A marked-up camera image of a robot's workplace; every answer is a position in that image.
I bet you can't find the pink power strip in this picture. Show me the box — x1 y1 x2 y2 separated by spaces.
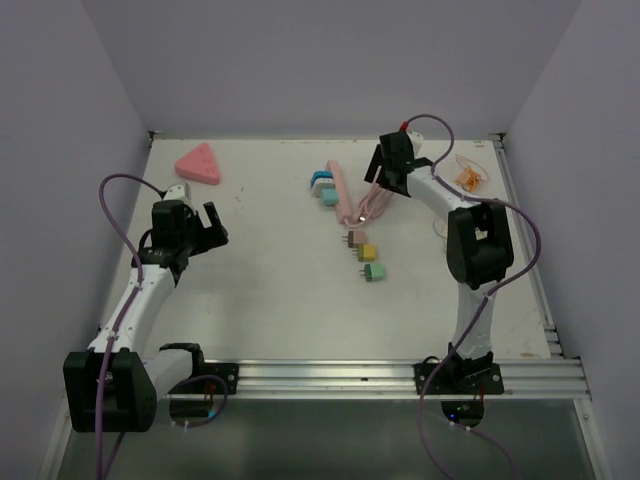
326 160 394 228

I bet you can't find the teal usb charger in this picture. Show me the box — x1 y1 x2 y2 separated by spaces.
318 188 339 208

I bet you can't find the blue adapter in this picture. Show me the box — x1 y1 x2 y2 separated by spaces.
310 170 333 187

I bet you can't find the white adapter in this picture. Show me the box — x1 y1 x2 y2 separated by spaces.
310 178 335 198

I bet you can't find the pink triangular socket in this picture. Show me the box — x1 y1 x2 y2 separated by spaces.
174 143 221 185

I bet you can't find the pink brown plug cube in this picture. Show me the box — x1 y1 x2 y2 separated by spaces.
343 230 368 248

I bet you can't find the yellow plug cube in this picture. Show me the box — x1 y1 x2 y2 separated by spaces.
353 243 378 263

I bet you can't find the green plug cube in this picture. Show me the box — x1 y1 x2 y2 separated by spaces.
360 262 386 283

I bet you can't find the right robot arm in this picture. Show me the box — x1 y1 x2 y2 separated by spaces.
365 130 514 395

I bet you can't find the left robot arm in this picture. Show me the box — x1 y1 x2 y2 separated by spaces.
63 199 229 433

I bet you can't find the orange power strip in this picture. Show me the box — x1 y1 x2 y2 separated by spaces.
455 168 484 193

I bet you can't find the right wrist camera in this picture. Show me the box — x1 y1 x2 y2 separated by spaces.
400 121 424 156

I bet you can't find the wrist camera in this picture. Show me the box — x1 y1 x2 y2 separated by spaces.
400 121 424 156
162 182 191 205

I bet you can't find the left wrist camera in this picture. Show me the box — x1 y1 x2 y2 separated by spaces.
162 182 191 205

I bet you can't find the aluminium frame rail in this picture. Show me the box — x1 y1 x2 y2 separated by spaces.
67 354 591 401

